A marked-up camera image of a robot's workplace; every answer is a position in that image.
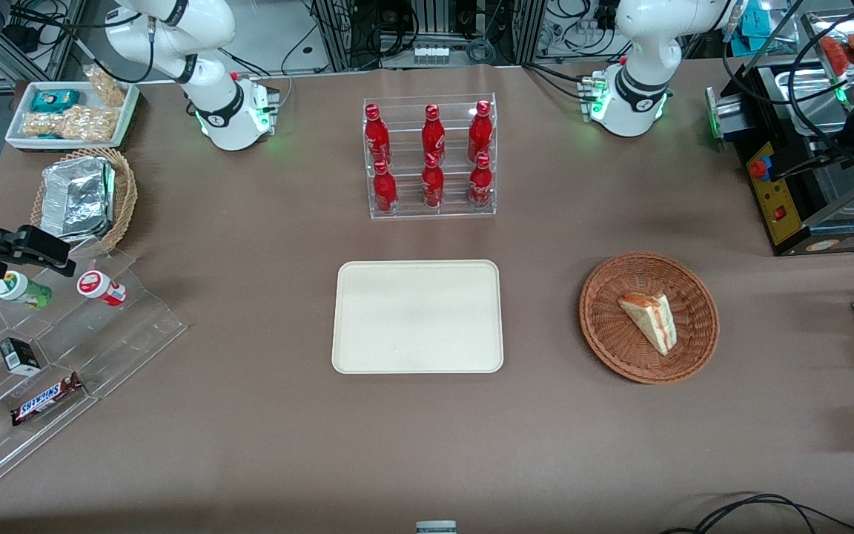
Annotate triangular sandwich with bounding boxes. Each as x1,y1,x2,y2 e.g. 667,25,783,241
618,291,678,357

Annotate light tan wicker basket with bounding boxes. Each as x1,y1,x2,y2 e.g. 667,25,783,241
30,147,139,257

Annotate white rectangular snack tray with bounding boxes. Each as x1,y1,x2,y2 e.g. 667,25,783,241
4,80,141,152

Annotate cream plastic tray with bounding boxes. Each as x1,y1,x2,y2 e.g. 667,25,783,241
331,260,505,375

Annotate brown round wicker basket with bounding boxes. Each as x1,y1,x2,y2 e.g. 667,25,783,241
579,252,721,385

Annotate steel tray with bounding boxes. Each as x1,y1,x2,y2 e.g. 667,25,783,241
775,64,854,136

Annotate green white-lidded cup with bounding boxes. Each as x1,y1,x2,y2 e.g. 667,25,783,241
0,271,53,311

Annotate silver foil packet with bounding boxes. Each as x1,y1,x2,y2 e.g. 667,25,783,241
40,156,117,244

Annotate red white-lidded cup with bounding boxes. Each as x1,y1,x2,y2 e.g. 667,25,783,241
76,271,128,308

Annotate small black box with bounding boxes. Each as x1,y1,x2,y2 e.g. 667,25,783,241
0,337,42,376

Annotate clear acrylic tiered stand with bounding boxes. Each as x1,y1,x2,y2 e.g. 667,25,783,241
0,248,189,501

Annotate clear bag of nut snacks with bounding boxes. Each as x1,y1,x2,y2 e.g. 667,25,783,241
84,65,128,108
22,106,119,142

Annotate Snickers chocolate bar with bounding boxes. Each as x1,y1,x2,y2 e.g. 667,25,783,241
10,372,85,426

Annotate teal snack packet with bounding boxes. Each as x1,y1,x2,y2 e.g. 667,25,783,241
30,89,82,114

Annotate red cola bottle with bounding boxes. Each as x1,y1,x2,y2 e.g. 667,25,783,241
373,159,399,216
468,100,494,160
469,153,494,209
364,104,392,165
421,154,446,210
421,104,447,160

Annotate clear acrylic bottle rack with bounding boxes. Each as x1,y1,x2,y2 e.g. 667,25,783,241
363,93,498,220

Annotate black machine with yellow panel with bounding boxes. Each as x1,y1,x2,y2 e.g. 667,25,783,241
705,59,854,257

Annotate red orange snack packet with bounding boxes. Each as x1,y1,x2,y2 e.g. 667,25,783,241
818,33,854,81

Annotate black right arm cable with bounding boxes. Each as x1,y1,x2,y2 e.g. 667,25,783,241
6,0,157,84

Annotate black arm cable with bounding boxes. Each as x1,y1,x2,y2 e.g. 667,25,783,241
722,0,854,153
6,0,157,84

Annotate aluminium frame post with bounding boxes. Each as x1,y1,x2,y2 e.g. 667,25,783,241
311,0,355,72
517,0,548,65

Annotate black floor cable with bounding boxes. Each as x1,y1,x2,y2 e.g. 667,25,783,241
661,492,854,534

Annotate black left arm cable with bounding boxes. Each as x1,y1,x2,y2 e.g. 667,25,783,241
722,0,854,153

